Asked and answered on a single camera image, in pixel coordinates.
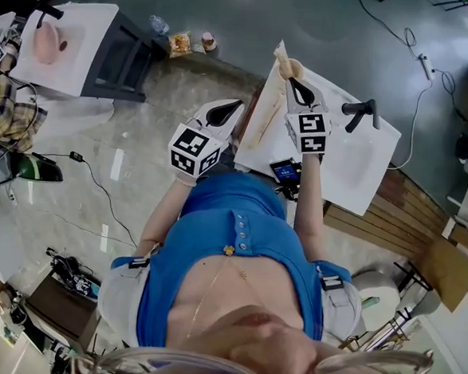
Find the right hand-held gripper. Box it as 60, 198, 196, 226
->
280, 76, 336, 157

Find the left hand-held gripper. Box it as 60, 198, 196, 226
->
164, 93, 247, 183

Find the cream cup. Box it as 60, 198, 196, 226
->
280, 56, 307, 83

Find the person's left forearm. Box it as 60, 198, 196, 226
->
136, 170, 199, 257

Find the person's right forearm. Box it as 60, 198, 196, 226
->
289, 150, 328, 266

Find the black faucet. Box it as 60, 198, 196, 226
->
340, 96, 384, 136
34, 2, 67, 32

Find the black smartphone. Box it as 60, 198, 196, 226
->
267, 156, 304, 187

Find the small drink bottle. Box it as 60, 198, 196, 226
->
198, 30, 219, 54

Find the orange snack packet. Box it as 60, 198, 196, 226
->
166, 28, 195, 61

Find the blue polo shirt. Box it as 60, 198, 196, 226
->
133, 165, 360, 362

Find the clear water bottle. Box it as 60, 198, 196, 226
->
147, 14, 171, 35

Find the black vanity cabinet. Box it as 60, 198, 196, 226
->
79, 9, 171, 107

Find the white power strip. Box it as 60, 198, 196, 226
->
416, 53, 437, 81

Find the wooden slat platform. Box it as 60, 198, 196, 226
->
319, 161, 453, 270

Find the dark green glossy stool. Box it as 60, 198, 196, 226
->
7, 149, 67, 185

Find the pink cloth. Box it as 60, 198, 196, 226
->
29, 20, 65, 68

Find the light grey vest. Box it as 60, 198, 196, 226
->
93, 254, 368, 364

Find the black metal stand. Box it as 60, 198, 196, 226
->
391, 258, 437, 296

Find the person's head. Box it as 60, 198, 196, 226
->
163, 298, 410, 374

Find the white power cable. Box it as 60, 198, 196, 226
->
385, 70, 434, 173

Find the gold necklace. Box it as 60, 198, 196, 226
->
184, 242, 251, 344

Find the black cable bundle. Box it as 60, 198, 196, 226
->
43, 246, 104, 301

